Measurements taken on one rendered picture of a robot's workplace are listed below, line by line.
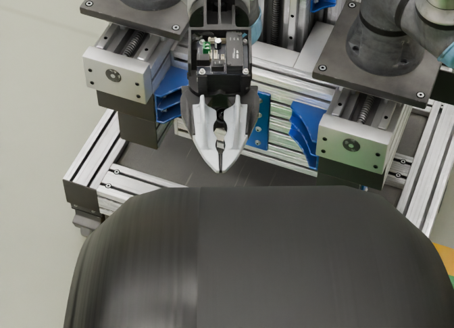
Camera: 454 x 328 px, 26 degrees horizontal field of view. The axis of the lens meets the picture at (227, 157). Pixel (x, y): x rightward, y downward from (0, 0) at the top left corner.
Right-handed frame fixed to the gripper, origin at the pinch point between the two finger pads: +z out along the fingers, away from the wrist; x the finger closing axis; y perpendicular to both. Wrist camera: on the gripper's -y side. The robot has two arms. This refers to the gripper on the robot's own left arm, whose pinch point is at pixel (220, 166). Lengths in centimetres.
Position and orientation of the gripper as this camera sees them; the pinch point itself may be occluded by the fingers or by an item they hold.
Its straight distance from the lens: 108.3
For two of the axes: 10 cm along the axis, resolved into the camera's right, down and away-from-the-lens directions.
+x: 10.0, -0.1, 0.1
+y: 0.1, -5.4, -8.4
